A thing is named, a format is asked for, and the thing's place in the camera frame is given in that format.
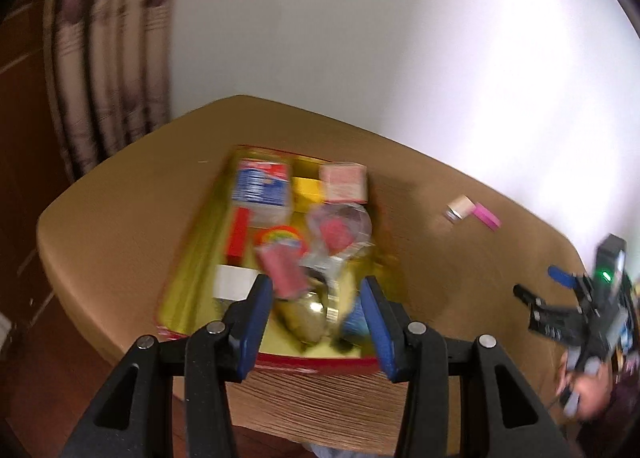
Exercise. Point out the red and beige box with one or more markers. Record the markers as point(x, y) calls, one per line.
point(342, 181)

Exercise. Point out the dark purple clothing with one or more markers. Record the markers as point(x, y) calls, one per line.
point(622, 418)

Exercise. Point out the small white box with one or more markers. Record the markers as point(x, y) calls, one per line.
point(232, 283)

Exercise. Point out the clear plastic bag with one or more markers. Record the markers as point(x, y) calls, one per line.
point(340, 233)

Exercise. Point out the small pink box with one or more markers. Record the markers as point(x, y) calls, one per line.
point(487, 215)

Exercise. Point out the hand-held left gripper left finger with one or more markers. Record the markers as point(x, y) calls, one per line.
point(255, 325)

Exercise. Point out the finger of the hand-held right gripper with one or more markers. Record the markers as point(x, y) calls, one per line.
point(564, 278)
point(547, 318)

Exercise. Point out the person's right hand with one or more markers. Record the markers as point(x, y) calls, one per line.
point(590, 390)

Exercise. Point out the red and gold box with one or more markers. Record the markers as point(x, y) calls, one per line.
point(200, 258)

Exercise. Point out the small yellow box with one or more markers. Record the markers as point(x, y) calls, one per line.
point(306, 188)

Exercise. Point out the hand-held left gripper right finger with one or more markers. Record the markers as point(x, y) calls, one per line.
point(377, 325)

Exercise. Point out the blue and white box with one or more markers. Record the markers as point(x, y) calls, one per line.
point(260, 183)

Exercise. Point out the beige striped curtain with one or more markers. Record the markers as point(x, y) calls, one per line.
point(100, 63)

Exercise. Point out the narrow red box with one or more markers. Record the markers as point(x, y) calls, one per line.
point(239, 235)

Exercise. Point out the small beige box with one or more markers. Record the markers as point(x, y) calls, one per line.
point(461, 208)

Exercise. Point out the brown wooden cabinet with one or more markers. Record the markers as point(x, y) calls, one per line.
point(20, 138)

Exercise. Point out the small blue object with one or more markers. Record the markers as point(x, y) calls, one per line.
point(354, 322)

